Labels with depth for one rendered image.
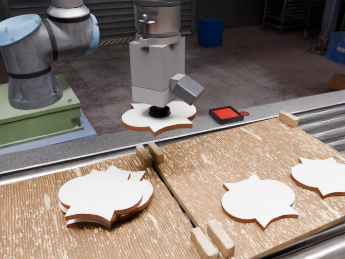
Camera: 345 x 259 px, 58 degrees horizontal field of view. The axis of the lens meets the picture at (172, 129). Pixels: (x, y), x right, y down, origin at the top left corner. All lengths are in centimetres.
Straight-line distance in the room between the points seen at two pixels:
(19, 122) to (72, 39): 27
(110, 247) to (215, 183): 24
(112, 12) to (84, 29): 450
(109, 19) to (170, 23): 493
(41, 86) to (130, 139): 30
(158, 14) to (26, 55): 50
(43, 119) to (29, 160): 18
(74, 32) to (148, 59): 46
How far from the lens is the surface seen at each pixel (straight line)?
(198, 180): 65
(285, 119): 90
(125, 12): 552
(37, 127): 97
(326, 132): 94
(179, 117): 58
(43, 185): 69
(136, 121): 57
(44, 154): 82
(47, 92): 96
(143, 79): 54
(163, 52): 50
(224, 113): 94
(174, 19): 52
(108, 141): 83
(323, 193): 66
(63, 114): 96
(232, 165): 70
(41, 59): 94
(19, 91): 97
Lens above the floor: 134
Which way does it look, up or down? 29 degrees down
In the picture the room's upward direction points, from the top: straight up
